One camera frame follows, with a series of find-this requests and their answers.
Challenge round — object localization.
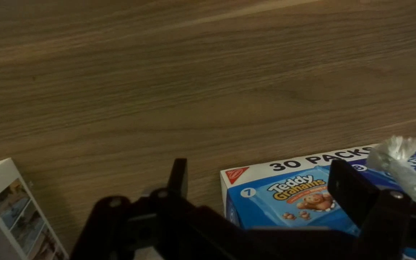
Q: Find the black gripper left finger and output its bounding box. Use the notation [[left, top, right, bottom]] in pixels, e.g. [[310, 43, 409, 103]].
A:
[[70, 157, 242, 260]]

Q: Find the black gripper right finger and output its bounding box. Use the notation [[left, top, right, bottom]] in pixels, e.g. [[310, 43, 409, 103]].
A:
[[327, 157, 416, 260]]

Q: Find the white phone box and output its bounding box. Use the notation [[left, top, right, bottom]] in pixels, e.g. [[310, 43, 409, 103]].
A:
[[0, 157, 70, 260]]

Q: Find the blue snack box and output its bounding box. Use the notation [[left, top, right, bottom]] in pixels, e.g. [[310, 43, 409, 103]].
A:
[[219, 142, 416, 260]]

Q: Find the thin white rope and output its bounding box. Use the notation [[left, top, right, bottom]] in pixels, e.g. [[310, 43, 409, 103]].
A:
[[366, 134, 416, 207]]

